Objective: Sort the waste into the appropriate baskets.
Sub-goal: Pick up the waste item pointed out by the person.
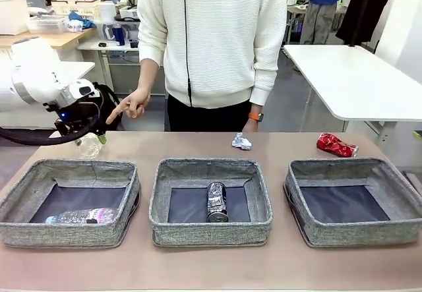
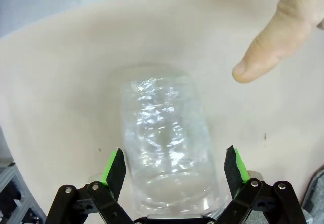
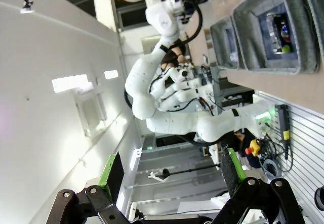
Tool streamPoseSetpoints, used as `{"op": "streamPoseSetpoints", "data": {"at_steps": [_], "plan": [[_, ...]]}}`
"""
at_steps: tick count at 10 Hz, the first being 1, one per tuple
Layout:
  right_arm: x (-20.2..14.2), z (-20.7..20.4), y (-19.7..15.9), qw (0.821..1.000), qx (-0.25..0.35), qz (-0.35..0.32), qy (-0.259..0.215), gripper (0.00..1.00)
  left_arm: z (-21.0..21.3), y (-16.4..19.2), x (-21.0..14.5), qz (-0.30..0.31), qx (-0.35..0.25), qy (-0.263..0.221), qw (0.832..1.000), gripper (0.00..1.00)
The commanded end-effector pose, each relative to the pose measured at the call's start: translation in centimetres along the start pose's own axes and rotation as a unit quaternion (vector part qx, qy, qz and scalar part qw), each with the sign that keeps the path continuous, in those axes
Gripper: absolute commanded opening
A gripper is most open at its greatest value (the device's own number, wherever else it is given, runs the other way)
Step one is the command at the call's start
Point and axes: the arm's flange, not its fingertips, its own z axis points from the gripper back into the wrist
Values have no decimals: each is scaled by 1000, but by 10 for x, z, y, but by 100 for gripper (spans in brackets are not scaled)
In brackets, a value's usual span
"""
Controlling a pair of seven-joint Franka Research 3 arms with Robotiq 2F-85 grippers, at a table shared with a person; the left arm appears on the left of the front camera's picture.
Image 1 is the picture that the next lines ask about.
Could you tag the crushed red can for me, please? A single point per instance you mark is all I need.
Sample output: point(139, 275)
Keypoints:
point(334, 145)

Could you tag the hanging black coat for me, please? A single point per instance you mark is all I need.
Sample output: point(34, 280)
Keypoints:
point(366, 8)

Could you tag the wooden top table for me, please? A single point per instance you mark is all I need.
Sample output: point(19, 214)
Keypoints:
point(66, 38)

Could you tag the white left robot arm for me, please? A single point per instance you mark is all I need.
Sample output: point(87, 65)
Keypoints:
point(33, 74)

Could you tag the white cylindrical container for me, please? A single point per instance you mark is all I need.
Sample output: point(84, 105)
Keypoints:
point(107, 12)

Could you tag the white workbench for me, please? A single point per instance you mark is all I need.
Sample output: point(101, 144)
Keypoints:
point(89, 45)

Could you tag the white plastic storage box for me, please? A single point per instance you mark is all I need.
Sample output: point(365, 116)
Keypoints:
point(13, 12)

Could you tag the person's left hand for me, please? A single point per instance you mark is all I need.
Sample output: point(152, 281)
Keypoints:
point(250, 126)

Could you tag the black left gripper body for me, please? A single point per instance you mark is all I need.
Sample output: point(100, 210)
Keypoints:
point(79, 114)

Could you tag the white labelled device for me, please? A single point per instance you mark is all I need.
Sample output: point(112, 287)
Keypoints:
point(128, 12)

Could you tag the small white labelled box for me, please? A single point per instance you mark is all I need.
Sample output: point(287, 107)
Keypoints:
point(74, 26)

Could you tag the green-tipped left gripper finger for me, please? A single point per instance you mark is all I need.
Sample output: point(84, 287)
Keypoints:
point(101, 137)
point(78, 141)

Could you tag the blue drink bottle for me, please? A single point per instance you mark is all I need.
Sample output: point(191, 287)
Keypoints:
point(119, 36)

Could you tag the white paper ball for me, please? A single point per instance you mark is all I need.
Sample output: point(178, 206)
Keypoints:
point(242, 142)

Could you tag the crushed black blue can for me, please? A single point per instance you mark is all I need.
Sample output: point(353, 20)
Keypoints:
point(217, 203)

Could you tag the black trousers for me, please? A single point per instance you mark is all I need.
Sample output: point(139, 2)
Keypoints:
point(211, 119)

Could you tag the large white table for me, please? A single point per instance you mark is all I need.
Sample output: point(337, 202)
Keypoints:
point(346, 81)

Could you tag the person's right forearm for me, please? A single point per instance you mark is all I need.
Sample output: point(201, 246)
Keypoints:
point(148, 74)

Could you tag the black backpack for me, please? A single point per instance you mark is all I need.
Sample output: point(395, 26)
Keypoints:
point(110, 96)

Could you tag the person's right hand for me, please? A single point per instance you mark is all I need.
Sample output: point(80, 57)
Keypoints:
point(138, 101)

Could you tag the clear bottle pink label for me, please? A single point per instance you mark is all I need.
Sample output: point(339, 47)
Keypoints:
point(82, 215)

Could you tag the grey fabric basket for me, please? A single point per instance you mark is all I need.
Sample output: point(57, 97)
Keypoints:
point(211, 234)
point(362, 234)
point(66, 234)

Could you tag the white perforated plastic basket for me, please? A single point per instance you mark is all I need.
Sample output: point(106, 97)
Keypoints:
point(46, 25)

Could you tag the small black device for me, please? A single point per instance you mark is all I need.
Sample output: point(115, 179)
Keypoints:
point(134, 44)

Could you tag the beige slotted crate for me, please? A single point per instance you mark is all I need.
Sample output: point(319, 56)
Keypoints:
point(76, 8)

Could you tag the white knit sweater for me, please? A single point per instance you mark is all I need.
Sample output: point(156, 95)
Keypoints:
point(224, 41)

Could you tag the clear plastic cup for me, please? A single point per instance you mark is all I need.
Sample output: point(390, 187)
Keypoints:
point(89, 148)

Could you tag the blue cloth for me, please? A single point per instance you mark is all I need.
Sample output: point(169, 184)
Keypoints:
point(87, 23)

